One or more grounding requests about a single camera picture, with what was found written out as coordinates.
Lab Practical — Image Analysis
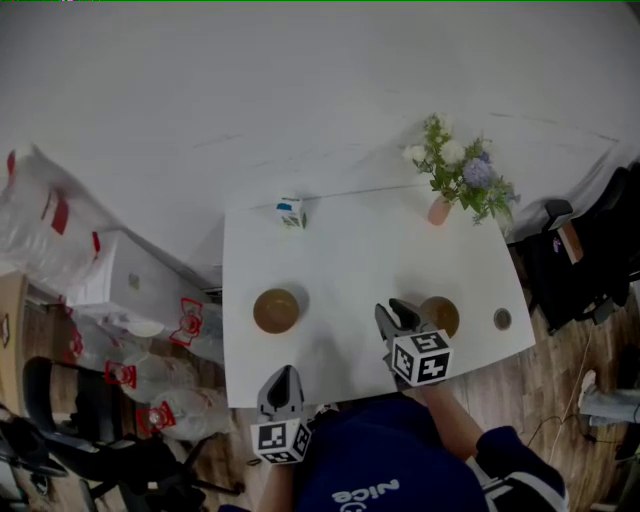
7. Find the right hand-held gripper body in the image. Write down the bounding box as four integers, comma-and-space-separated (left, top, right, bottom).
381, 327, 456, 392

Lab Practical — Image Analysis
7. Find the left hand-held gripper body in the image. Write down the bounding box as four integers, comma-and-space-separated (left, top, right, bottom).
250, 399, 314, 467

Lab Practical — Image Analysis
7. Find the person's left forearm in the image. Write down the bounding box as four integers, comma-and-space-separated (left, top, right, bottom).
263, 462, 297, 512

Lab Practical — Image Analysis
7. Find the person's right forearm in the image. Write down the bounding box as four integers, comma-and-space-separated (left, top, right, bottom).
413, 384, 484, 462

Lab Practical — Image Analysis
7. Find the white table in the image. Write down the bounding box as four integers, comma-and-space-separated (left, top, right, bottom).
221, 182, 538, 409

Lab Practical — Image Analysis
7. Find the person's navy shirt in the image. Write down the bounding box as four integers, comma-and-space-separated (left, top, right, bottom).
217, 397, 569, 512

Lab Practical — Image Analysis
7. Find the pink vase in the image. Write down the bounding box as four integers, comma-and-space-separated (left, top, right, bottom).
427, 194, 453, 227

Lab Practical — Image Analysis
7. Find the pile of clear water bottles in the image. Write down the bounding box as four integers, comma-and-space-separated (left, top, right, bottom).
59, 297, 237, 442

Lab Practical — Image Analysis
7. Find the small white carton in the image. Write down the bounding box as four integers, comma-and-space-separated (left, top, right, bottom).
274, 195, 308, 231

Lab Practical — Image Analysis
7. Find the white and blue flower bouquet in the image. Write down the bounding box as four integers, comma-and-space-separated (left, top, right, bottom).
402, 112, 522, 227

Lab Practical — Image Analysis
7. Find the white water dispenser box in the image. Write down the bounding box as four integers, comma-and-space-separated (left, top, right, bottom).
67, 228, 224, 327

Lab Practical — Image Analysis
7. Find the black office chair with headrest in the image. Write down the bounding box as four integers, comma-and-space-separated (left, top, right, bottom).
0, 356, 247, 512

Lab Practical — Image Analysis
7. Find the brown cardboard box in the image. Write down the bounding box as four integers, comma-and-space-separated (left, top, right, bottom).
559, 222, 587, 266

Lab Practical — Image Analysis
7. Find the black mesh office chair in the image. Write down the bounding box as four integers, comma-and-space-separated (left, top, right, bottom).
519, 162, 640, 337

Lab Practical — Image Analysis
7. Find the light wooden cabinet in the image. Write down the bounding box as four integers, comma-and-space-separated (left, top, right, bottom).
0, 272, 32, 417

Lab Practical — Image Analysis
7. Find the clear bag of empty bottles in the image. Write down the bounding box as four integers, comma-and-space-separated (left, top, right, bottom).
0, 143, 119, 302

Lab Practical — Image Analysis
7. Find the black cable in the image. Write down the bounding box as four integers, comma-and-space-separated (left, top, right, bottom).
524, 413, 597, 447

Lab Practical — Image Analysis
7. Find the white cable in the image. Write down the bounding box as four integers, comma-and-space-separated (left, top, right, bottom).
548, 323, 597, 452

